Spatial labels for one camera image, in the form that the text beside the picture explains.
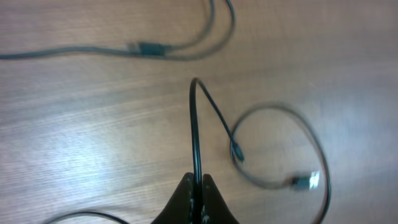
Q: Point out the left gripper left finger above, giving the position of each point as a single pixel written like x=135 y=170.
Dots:
x=177 y=209

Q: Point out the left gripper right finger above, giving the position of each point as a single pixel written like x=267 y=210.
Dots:
x=215 y=209

